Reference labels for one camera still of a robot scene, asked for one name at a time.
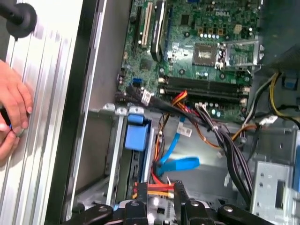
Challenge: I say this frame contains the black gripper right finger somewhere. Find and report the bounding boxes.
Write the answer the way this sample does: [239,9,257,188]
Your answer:
[172,180,275,225]

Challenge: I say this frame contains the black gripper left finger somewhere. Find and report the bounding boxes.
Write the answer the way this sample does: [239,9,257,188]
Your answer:
[60,182,148,225]

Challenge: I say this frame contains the red orange yellow disk wire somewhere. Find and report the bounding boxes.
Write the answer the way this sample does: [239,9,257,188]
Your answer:
[132,90,188,199]

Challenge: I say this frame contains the blue disk wire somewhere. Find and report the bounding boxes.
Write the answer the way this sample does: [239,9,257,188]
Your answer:
[153,116,201,177]

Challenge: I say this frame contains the hard disk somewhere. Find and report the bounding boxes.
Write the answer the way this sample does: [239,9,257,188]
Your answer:
[124,113,153,202]

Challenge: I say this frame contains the small round black tool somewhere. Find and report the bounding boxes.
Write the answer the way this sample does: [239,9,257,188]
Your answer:
[0,105,25,138]

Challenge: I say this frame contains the gray metal disk bay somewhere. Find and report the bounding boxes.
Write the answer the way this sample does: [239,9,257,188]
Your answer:
[84,102,165,205]

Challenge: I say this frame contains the black RAM slot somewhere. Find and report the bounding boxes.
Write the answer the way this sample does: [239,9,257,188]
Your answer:
[158,86,249,105]
[158,76,249,94]

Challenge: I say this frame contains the black expansion slot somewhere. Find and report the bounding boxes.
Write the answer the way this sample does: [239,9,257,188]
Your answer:
[132,6,143,52]

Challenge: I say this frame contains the white expansion slot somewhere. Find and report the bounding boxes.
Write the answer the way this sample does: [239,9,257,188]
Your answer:
[141,1,152,47]

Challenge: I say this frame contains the blue expansion slot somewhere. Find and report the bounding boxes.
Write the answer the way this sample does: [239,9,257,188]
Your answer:
[167,6,173,49]

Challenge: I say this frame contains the person's right hand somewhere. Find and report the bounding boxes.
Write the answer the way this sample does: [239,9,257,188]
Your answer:
[0,121,21,163]

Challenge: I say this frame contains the person's left hand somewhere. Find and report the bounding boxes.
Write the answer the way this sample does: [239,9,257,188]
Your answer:
[0,59,34,131]

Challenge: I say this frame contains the gray metal drive cage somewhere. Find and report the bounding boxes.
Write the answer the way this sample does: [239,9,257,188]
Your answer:
[248,121,300,225]

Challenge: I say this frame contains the CPU socket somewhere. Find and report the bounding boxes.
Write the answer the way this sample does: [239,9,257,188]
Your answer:
[192,43,218,67]

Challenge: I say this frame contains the black PC case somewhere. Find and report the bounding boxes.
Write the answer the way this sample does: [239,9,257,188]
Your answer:
[44,0,300,225]

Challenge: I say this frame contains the metal socket cover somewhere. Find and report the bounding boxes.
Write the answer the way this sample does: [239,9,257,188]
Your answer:
[224,40,265,69]

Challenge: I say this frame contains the green motherboard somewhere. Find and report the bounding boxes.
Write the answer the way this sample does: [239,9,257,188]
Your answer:
[117,0,261,123]

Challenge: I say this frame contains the black graphics card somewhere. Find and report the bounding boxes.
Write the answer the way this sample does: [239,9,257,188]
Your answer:
[150,0,169,62]

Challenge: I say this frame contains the black rod with round base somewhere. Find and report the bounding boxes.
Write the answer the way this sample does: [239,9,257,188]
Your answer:
[0,0,38,41]

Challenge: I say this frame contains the black cable bundle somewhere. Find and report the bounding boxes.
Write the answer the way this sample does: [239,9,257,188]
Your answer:
[114,85,255,202]

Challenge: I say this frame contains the yellow power wires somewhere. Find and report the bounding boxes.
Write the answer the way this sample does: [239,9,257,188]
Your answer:
[269,72,300,118]

